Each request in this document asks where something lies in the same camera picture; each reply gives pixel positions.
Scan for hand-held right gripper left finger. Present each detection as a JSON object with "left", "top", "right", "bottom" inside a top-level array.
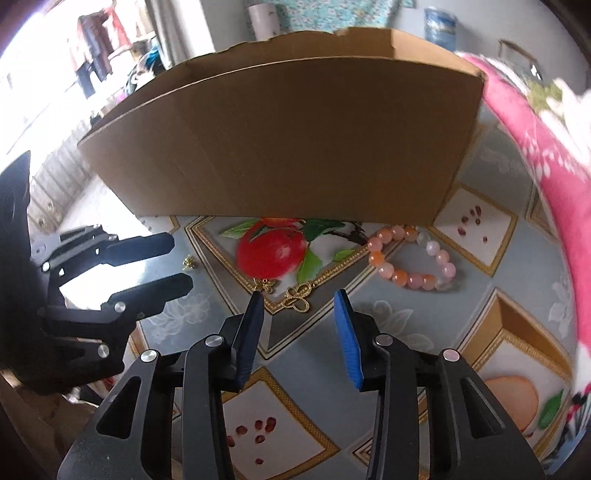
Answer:
[{"left": 58, "top": 292, "right": 266, "bottom": 480}]

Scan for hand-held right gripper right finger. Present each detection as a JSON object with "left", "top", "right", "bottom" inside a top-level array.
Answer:
[{"left": 333, "top": 288, "right": 546, "bottom": 480}]

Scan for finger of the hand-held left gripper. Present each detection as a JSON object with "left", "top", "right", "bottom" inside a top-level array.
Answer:
[
  {"left": 30, "top": 226, "right": 176, "bottom": 278},
  {"left": 39, "top": 272, "right": 195, "bottom": 324}
]

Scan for gold knot charm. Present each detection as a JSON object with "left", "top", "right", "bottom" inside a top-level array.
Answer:
[{"left": 281, "top": 284, "right": 315, "bottom": 315}]

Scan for pink bead bracelet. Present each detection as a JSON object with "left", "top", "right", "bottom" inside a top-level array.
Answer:
[{"left": 367, "top": 224, "right": 458, "bottom": 292}]

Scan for cardboard box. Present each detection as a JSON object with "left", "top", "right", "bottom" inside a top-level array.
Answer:
[{"left": 78, "top": 28, "right": 488, "bottom": 229}]

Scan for person's left forearm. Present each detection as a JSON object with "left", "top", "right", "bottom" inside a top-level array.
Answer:
[{"left": 0, "top": 374, "right": 109, "bottom": 467}]

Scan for fruit print tablecloth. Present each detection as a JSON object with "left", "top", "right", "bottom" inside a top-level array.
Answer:
[{"left": 32, "top": 180, "right": 583, "bottom": 480}]

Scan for pile of plastic bags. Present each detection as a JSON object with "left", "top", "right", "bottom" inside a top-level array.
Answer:
[{"left": 122, "top": 46, "right": 167, "bottom": 93}]

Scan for hanging clothes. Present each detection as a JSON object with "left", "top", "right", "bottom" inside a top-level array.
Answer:
[{"left": 69, "top": 7, "right": 121, "bottom": 97}]

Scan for pink roll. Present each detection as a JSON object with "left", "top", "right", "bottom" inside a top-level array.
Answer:
[{"left": 247, "top": 4, "right": 280, "bottom": 44}]

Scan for pink floral blanket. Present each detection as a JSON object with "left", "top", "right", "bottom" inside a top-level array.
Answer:
[{"left": 455, "top": 51, "right": 591, "bottom": 467}]

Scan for teal floral cloth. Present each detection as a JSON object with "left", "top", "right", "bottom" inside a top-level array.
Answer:
[{"left": 272, "top": 0, "right": 416, "bottom": 35}]

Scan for white cloth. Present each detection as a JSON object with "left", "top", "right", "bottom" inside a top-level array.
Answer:
[{"left": 538, "top": 76, "right": 591, "bottom": 158}]

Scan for blue water bottle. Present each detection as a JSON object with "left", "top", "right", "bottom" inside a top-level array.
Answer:
[{"left": 424, "top": 7, "right": 459, "bottom": 49}]

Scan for glass shelf rack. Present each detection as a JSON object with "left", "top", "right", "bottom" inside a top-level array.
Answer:
[{"left": 499, "top": 39, "right": 543, "bottom": 79}]

